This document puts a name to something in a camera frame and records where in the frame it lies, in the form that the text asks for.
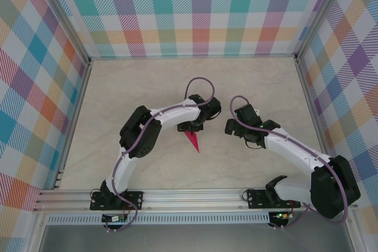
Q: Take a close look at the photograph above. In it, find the pink paper sheet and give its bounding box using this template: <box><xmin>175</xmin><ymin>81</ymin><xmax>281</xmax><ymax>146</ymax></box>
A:
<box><xmin>183</xmin><ymin>130</ymin><xmax>201</xmax><ymax>154</ymax></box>

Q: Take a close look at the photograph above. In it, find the right circuit board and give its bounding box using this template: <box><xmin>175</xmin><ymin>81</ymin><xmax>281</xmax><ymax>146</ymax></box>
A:
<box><xmin>270</xmin><ymin>211</ymin><xmax>293</xmax><ymax>220</ymax></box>

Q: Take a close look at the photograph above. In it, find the circuit board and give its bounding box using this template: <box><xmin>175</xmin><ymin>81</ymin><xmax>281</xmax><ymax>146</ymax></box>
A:
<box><xmin>102</xmin><ymin>213</ymin><xmax>128</xmax><ymax>223</ymax></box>
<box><xmin>270</xmin><ymin>211</ymin><xmax>293</xmax><ymax>220</ymax></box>

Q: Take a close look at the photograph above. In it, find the left circuit board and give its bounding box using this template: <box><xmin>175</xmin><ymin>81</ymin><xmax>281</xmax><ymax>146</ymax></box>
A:
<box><xmin>102</xmin><ymin>213</ymin><xmax>128</xmax><ymax>223</ymax></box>

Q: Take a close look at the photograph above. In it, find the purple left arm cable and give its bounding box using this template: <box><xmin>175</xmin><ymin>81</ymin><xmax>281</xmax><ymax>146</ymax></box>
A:
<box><xmin>103</xmin><ymin>77</ymin><xmax>216</xmax><ymax>233</ymax></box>

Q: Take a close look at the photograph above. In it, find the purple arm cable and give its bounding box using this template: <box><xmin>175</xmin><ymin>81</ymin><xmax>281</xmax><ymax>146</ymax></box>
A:
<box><xmin>230</xmin><ymin>95</ymin><xmax>349</xmax><ymax>231</ymax></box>
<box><xmin>103</xmin><ymin>77</ymin><xmax>216</xmax><ymax>233</ymax></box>

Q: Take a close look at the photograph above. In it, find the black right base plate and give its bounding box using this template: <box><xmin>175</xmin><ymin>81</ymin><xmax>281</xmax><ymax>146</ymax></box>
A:
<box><xmin>247</xmin><ymin>188</ymin><xmax>301</xmax><ymax>209</ymax></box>

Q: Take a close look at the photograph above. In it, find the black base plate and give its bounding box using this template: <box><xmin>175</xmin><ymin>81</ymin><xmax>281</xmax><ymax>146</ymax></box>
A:
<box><xmin>90</xmin><ymin>190</ymin><xmax>145</xmax><ymax>211</ymax></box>
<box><xmin>247</xmin><ymin>188</ymin><xmax>301</xmax><ymax>209</ymax></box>

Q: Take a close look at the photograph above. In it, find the aluminium side rail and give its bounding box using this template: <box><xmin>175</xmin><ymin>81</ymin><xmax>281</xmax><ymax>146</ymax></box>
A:
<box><xmin>295</xmin><ymin>54</ymin><xmax>339</xmax><ymax>186</ymax></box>
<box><xmin>53</xmin><ymin>58</ymin><xmax>94</xmax><ymax>191</ymax></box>

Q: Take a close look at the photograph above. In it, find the aluminium front rail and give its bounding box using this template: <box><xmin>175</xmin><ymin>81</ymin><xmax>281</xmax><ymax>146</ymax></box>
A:
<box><xmin>34</xmin><ymin>186</ymin><xmax>360</xmax><ymax>213</ymax></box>

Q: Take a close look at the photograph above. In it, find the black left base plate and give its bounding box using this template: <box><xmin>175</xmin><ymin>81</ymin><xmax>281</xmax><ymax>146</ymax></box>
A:
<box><xmin>90</xmin><ymin>190</ymin><xmax>145</xmax><ymax>211</ymax></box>

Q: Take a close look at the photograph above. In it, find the perforated grey cable tray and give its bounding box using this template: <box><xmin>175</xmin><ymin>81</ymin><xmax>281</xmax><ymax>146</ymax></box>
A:
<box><xmin>47</xmin><ymin>212</ymin><xmax>271</xmax><ymax>225</ymax></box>

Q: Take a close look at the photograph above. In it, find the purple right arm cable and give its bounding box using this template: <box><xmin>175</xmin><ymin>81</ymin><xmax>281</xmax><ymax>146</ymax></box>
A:
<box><xmin>230</xmin><ymin>95</ymin><xmax>349</xmax><ymax>231</ymax></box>

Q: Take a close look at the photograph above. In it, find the aluminium corner post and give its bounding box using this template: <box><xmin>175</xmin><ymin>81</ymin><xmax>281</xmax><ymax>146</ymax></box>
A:
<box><xmin>34</xmin><ymin>0</ymin><xmax>92</xmax><ymax>66</ymax></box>
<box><xmin>294</xmin><ymin>0</ymin><xmax>348</xmax><ymax>61</ymax></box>

